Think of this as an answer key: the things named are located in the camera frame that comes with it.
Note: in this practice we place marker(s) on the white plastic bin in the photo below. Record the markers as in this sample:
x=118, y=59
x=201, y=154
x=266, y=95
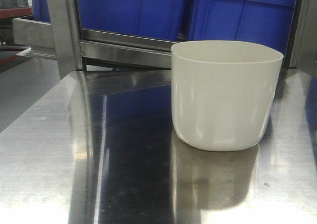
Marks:
x=222, y=92

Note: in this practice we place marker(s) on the blue crate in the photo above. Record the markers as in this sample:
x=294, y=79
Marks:
x=41, y=10
x=265, y=22
x=158, y=19

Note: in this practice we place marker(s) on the blue crate right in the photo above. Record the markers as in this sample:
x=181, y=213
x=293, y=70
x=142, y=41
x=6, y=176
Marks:
x=265, y=22

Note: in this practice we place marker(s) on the blue crate far left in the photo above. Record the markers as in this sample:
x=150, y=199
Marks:
x=41, y=10

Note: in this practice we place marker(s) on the red rack beam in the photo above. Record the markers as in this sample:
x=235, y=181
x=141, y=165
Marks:
x=6, y=13

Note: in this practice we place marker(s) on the stainless steel shelf frame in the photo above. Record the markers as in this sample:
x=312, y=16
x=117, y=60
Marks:
x=74, y=48

